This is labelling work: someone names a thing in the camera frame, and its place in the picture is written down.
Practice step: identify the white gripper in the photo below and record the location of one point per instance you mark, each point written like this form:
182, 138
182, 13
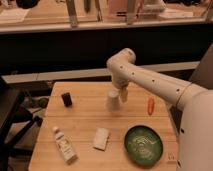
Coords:
120, 82

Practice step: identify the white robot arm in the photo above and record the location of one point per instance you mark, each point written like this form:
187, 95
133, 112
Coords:
195, 150

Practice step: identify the white eraser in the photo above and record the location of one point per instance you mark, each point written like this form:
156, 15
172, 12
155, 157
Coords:
100, 139

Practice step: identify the small black cup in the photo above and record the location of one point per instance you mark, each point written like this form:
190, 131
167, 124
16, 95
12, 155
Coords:
66, 97

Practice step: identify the orange carrot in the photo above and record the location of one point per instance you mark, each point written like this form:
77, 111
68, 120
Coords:
150, 107

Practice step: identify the green round plate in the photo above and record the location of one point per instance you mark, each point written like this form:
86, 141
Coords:
143, 146

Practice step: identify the white labelled bottle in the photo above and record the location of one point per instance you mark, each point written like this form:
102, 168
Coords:
64, 145

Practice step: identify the black office chair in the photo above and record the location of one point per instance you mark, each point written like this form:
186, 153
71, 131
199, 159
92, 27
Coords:
12, 112

